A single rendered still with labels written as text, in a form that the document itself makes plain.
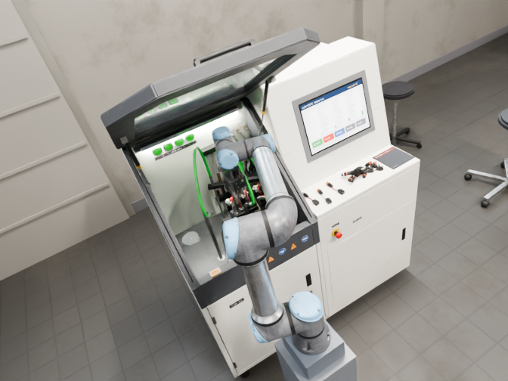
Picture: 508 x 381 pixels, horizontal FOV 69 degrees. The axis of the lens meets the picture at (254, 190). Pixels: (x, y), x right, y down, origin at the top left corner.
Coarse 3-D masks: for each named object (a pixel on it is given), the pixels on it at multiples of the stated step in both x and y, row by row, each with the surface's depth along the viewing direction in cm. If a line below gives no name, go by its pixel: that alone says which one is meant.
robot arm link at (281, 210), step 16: (256, 144) 136; (272, 144) 137; (256, 160) 131; (272, 160) 129; (272, 176) 123; (272, 192) 118; (272, 208) 112; (288, 208) 112; (272, 224) 107; (288, 224) 109
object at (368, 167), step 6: (360, 168) 201; (366, 168) 203; (372, 168) 204; (378, 168) 203; (342, 174) 202; (348, 174) 202; (354, 174) 202; (360, 174) 201; (366, 174) 201; (348, 180) 198; (354, 180) 200
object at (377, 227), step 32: (320, 64) 188; (352, 64) 194; (256, 96) 186; (288, 96) 184; (288, 128) 189; (384, 128) 215; (288, 160) 194; (320, 160) 203; (352, 160) 212; (384, 192) 203; (416, 192) 218; (320, 224) 189; (352, 224) 203; (384, 224) 218; (352, 256) 219; (384, 256) 237; (352, 288) 237
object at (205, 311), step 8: (320, 248) 200; (320, 256) 203; (320, 264) 207; (320, 272) 211; (208, 312) 181; (208, 320) 184; (216, 328) 193; (216, 336) 194; (224, 344) 203; (224, 352) 204; (272, 352) 229; (232, 368) 216; (248, 368) 224
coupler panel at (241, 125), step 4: (240, 120) 200; (244, 120) 201; (228, 124) 198; (232, 124) 199; (236, 124) 200; (240, 124) 201; (244, 124) 203; (232, 128) 200; (236, 128) 201; (240, 128) 203; (244, 128) 203; (248, 128) 202; (232, 132) 202; (236, 132) 203; (244, 132) 205; (248, 132) 206; (232, 136) 199; (236, 136) 204; (240, 136) 205; (244, 136) 206; (248, 136) 208; (240, 140) 206; (244, 160) 214; (248, 160) 216; (244, 164) 216; (248, 164) 217; (252, 164) 219; (244, 168) 217
